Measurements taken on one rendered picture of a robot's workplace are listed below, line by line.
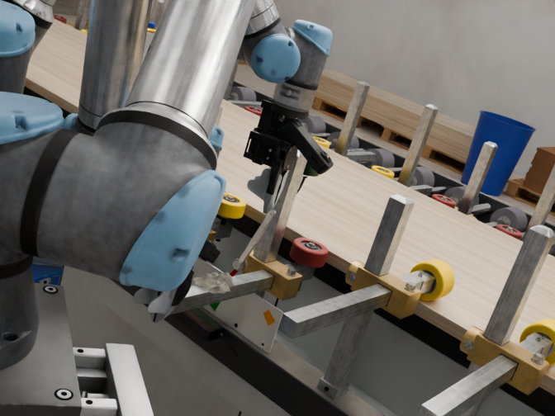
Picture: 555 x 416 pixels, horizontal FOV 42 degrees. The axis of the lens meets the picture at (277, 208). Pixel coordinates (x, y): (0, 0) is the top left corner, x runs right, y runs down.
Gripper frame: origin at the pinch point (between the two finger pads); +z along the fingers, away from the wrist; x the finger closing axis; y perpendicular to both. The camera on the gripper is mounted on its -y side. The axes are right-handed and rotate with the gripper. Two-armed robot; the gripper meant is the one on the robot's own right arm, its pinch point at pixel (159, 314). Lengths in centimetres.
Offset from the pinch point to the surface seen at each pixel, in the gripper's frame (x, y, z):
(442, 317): 31, -46, -7
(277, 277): 2.3, -29.3, -3.7
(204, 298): 1.4, -9.0, -2.3
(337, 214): -12, -70, -8
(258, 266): -3.2, -29.3, -3.5
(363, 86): -58, -139, -31
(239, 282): 0.8, -18.8, -3.6
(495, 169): -155, -580, 55
